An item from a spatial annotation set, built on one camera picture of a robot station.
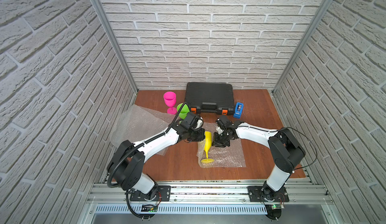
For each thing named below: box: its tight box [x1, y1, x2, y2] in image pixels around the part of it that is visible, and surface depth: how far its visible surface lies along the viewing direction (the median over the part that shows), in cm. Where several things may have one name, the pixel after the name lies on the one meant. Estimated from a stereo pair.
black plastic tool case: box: [184, 82, 236, 116], surface depth 109 cm
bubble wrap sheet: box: [196, 138, 247, 169], surface depth 87 cm
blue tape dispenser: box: [233, 101, 244, 119], surface depth 105 cm
